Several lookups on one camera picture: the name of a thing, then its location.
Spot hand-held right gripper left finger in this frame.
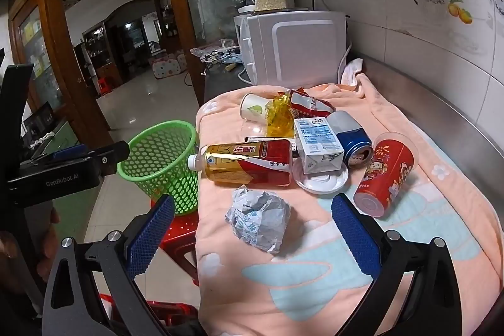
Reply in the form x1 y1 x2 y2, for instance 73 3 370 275
41 195 176 336

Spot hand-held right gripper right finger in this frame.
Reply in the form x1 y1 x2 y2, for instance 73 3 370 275
331 193 462 336

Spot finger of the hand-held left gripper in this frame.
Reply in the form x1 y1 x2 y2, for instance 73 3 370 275
89 141 130 178
21 144 95 167

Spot green plastic mesh basket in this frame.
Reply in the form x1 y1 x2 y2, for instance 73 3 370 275
117 120 199 216

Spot white plastic lid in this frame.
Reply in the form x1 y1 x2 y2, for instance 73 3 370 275
292 163 349 195

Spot red paper cup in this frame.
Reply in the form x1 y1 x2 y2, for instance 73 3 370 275
353 131 419 218

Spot blue drink can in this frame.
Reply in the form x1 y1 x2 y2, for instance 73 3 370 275
327 111 374 168

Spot paper ball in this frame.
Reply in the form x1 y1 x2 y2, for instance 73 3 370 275
224 184 291 254

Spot white milk carton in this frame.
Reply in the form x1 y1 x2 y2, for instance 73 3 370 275
293 116 345 175

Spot tea bottle with red label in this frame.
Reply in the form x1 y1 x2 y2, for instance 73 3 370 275
187 141 294 187

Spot red snack bag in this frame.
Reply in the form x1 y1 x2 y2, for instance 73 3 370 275
289 88 335 120

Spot yellow plastic wrapper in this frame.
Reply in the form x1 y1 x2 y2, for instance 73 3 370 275
266 92 296 138

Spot white paper cup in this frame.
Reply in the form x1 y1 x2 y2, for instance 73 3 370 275
240 93 276 123

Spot person's left hand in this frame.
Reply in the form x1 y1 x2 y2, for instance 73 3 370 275
0 208 60 295

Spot peach patterned blanket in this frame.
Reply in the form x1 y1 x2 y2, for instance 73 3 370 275
195 82 504 336

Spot small red stools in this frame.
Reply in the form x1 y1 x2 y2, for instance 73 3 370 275
96 77 117 94

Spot pink dotted play fence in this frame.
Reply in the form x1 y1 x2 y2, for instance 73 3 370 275
149 52 187 80

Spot dark display cabinet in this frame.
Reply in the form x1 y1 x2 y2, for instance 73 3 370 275
75 21 119 88

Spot wooden glass-door cabinet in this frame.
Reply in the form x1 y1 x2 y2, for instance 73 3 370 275
8 0 115 156

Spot white cloth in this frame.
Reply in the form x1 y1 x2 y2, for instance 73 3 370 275
341 58 365 87

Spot white microwave oven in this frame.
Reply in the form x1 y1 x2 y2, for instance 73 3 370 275
233 10 349 88

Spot tangled black cables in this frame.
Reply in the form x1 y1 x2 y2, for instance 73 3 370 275
199 48 245 76

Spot wooden door frame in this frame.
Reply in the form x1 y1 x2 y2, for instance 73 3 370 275
159 0 209 104

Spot white microwave power cable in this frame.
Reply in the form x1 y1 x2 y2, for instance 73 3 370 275
336 39 353 83

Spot fruit wall sticker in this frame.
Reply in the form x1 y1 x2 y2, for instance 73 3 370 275
411 0 487 26

